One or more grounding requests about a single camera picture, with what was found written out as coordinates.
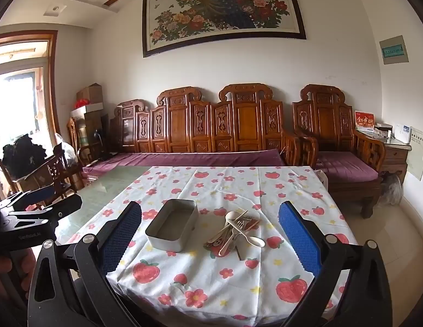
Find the framed peacock flower painting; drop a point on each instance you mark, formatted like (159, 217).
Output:
(225, 10)

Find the carved wooden armchair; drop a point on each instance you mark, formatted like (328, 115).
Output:
(327, 115)

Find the person's left hand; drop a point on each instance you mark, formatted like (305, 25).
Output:
(2, 267)

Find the black cloth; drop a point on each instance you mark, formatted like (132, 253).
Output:
(24, 155)

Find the strawberry flower print tablecloth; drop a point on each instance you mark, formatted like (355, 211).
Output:
(204, 286)

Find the carved wooden chair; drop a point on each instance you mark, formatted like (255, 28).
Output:
(75, 139)
(53, 172)

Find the white cardboard box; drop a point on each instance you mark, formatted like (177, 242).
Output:
(89, 110)

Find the purple armchair cushion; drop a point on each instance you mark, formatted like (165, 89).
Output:
(344, 167)

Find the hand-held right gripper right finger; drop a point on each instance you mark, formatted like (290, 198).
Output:
(296, 238)

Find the wooden side table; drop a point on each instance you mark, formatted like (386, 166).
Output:
(392, 153)

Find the purple sofa cushion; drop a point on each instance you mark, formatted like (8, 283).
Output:
(198, 158)

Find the red decoration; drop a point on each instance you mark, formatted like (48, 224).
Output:
(81, 103)

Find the wooden door frame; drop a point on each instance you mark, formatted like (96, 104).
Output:
(51, 75)

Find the carved wooden sofa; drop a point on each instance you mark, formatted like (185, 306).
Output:
(245, 119)

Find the wooden chopstick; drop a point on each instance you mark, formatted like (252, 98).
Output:
(242, 215)

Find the cream plastic fork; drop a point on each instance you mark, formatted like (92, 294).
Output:
(239, 225)

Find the clear plastic bag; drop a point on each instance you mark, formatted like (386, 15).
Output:
(66, 150)

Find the translucent plastic bag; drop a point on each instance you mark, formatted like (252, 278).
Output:
(390, 189)

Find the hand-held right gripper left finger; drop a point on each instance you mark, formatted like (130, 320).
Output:
(121, 236)

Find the cream plastic spoon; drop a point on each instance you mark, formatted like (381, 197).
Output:
(231, 216)
(256, 242)

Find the grey wall electrical panel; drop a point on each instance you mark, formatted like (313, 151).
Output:
(394, 50)

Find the white box with blue label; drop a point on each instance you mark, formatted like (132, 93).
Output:
(402, 133)

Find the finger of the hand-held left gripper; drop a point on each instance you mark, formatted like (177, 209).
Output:
(41, 194)
(65, 202)

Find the metal rectangular tray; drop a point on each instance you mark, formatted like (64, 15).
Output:
(172, 224)

